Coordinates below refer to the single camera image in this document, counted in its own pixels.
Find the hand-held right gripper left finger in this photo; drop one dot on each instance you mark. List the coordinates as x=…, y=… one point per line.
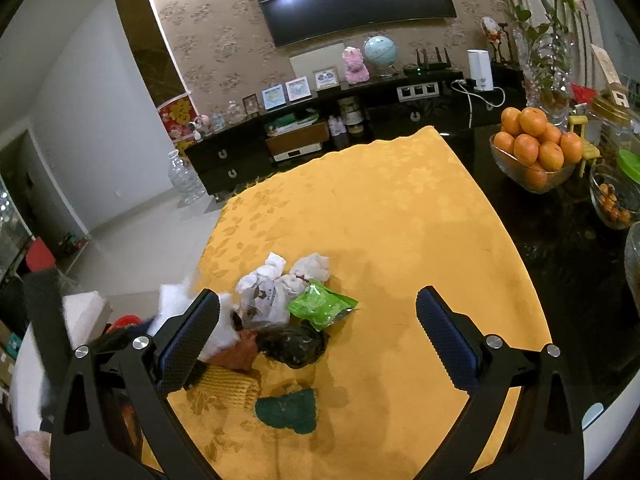
x=181, y=345

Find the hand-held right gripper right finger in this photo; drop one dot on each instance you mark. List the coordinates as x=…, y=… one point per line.
x=450, y=340

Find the white tissue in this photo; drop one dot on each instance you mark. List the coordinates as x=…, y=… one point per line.
x=312, y=265
x=226, y=312

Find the white printed plastic bag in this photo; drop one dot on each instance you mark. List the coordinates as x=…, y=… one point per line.
x=262, y=290

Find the dark plastic bag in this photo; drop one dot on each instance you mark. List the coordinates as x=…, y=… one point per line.
x=295, y=347

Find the green plastic packet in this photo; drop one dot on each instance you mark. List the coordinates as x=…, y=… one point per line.
x=315, y=305

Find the green scouring pad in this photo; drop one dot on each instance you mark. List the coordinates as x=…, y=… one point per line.
x=290, y=410

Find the yellow patterned tablecloth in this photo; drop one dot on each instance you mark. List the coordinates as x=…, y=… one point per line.
x=375, y=210

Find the red chair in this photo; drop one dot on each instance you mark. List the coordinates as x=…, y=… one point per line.
x=40, y=260

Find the large clear water bottle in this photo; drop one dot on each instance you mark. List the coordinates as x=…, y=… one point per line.
x=186, y=180

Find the glass fruit bowl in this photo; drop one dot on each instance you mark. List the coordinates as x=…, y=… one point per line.
x=547, y=186

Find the black television cabinet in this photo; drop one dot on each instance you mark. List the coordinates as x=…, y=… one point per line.
x=220, y=155

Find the glass bowl of kumquats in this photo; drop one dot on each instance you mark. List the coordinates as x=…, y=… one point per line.
x=607, y=205

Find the pile of oranges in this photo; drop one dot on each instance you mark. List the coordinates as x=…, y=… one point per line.
x=530, y=120

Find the brown media box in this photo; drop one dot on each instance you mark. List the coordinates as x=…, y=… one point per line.
x=295, y=140

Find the glass snow globe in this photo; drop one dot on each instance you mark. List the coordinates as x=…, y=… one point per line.
x=235, y=114

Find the stacked cups on shelf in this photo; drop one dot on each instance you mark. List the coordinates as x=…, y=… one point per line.
x=351, y=115

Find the green books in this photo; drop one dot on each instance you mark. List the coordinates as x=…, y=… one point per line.
x=290, y=122

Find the green plastic lid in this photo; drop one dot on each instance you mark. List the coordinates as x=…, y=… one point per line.
x=631, y=165

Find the small yellow toy chair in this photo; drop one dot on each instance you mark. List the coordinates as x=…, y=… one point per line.
x=580, y=121

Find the black wifi router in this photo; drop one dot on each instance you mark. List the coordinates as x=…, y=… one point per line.
x=425, y=69

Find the white tall appliance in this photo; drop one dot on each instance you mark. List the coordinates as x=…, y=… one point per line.
x=479, y=67

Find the cut glass vase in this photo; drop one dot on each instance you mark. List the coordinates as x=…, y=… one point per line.
x=547, y=75

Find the glass jar with gold lid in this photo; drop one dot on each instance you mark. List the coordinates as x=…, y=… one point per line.
x=610, y=105

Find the pink plush toy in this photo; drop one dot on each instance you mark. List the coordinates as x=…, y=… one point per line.
x=355, y=62

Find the light blue globe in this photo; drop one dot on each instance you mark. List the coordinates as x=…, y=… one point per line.
x=380, y=50

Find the white flat panel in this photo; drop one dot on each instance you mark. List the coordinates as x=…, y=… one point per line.
x=315, y=60

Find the egg-shaped figurine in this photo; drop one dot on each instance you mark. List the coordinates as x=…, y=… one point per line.
x=491, y=29

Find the small white security camera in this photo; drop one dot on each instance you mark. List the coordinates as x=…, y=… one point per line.
x=195, y=130

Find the red festive wall poster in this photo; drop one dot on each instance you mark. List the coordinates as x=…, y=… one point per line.
x=175, y=115

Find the dark small picture frame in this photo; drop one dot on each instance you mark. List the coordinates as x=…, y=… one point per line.
x=251, y=106

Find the white wall socket strip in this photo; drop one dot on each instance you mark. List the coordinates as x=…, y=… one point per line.
x=417, y=91

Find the white picture frame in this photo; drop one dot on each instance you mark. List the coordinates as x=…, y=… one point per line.
x=273, y=97
x=298, y=89
x=327, y=78

